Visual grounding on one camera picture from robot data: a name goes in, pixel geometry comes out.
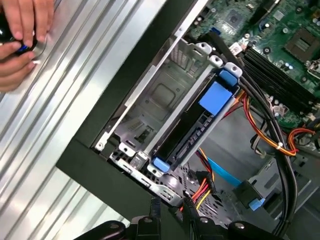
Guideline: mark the person's left hand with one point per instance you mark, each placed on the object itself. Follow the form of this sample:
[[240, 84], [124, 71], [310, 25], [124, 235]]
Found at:
[[12, 72]]

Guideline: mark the hard disk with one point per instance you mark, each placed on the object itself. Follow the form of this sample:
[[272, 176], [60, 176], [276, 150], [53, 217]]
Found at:
[[215, 97]]

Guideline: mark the grey metal disk bay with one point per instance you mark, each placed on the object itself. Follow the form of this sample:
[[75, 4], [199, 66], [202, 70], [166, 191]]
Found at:
[[162, 95]]

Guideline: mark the green motherboard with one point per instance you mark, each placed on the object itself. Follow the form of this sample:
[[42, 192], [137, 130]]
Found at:
[[275, 32]]

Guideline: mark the person's right hand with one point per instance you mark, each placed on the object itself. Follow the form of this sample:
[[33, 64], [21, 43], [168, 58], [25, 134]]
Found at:
[[27, 15]]

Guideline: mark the black PC case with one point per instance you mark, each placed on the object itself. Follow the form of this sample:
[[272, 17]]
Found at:
[[155, 37]]

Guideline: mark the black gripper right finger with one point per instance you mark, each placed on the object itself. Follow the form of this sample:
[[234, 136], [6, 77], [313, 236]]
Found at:
[[192, 225]]

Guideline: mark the black RAM slot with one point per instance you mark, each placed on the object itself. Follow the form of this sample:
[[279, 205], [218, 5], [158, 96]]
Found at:
[[275, 85], [282, 72]]

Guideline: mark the CPU socket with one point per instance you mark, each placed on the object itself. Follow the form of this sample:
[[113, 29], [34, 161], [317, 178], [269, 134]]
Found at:
[[302, 43]]

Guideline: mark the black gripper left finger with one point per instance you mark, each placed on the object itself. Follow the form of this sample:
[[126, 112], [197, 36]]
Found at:
[[147, 230]]

